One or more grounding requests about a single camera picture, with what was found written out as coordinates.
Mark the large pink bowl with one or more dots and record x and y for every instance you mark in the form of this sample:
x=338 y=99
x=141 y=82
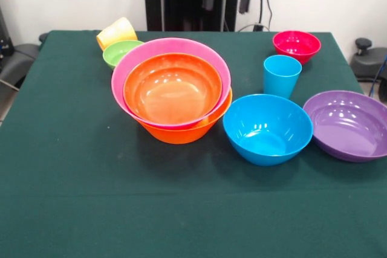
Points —
x=169 y=46

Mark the blue cup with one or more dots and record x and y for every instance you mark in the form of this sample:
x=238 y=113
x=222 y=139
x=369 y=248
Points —
x=281 y=79

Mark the red-orange bowl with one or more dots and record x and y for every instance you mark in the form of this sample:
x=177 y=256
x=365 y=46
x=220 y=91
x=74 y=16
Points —
x=172 y=89

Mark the large orange bowl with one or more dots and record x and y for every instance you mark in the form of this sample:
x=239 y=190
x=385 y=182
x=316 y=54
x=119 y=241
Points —
x=187 y=134

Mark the small crimson bowl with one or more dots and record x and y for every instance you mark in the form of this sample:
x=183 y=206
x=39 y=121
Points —
x=296 y=46

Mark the yellow cup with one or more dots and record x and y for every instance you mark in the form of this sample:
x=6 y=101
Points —
x=116 y=33

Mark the small green bowl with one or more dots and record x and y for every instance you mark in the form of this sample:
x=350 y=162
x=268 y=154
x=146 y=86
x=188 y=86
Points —
x=116 y=54

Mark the medium blue bowl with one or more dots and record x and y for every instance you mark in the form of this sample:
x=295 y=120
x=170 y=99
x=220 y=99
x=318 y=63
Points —
x=266 y=128

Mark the purple bowl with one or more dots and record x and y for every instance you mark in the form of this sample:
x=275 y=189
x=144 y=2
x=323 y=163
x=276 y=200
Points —
x=347 y=125

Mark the black equipment box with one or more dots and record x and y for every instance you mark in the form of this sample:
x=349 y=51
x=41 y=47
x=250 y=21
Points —
x=4 y=40

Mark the dark green tablecloth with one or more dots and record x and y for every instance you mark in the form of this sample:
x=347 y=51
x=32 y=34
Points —
x=193 y=209

